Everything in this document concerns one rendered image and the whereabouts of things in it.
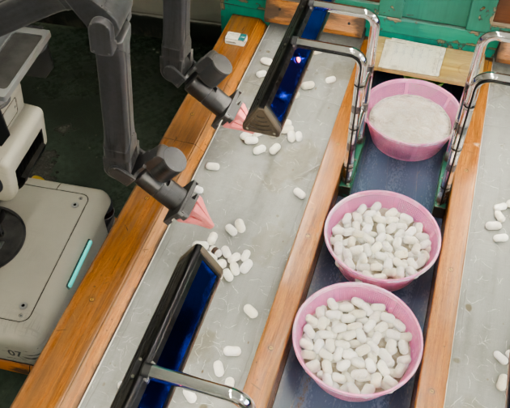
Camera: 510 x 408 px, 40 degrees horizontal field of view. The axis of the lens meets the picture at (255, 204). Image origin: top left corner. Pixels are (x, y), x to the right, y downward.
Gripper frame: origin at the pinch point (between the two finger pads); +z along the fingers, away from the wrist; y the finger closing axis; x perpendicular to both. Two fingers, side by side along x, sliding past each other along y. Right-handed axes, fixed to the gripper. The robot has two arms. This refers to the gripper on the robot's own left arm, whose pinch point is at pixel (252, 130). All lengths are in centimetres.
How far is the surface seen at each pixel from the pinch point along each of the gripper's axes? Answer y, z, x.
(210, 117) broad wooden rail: 7.7, -7.4, 13.7
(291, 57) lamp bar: -4.2, -9.3, -28.0
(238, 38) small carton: 40.5, -11.2, 13.3
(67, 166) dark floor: 43, -21, 121
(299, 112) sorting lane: 19.0, 10.9, 1.8
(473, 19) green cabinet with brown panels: 56, 33, -34
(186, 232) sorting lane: -29.2, 0.0, 11.3
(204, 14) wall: 136, -11, 92
